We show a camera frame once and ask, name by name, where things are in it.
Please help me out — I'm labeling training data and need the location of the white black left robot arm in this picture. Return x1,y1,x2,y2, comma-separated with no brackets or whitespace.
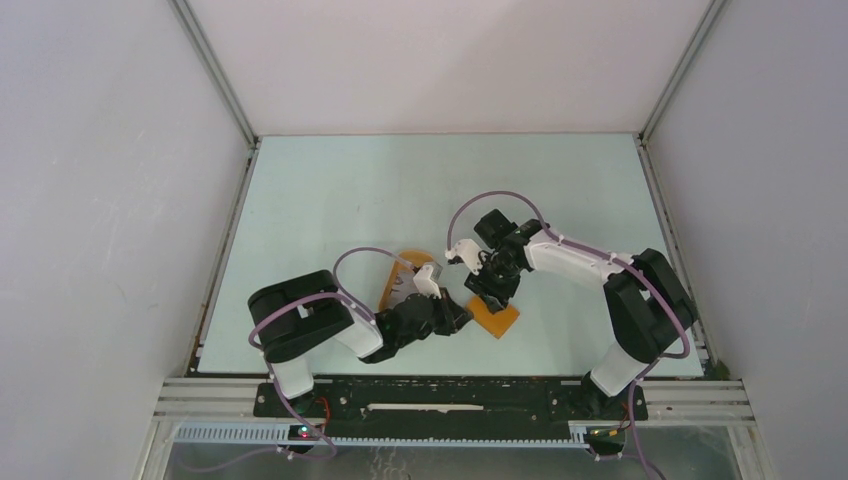
247,263,473,417

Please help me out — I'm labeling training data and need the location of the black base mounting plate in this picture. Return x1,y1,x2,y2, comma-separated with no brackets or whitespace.
253,375,648,441

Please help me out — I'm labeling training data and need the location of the white slotted cable duct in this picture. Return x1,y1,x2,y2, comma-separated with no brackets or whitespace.
173,423,591,449

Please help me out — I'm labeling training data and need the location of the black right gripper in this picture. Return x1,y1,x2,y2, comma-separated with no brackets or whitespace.
464,253,522,315

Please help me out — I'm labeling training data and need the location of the orange leather card holder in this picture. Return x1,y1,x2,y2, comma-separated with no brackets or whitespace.
466,296,520,339

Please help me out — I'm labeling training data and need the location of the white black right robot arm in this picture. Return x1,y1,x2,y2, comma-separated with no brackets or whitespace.
445,209,699,418

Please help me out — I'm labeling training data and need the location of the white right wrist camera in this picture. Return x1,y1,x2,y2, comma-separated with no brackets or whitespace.
444,239,492,276

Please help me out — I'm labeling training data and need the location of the beige oval plastic tray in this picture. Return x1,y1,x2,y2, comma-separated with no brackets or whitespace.
378,249,434,311

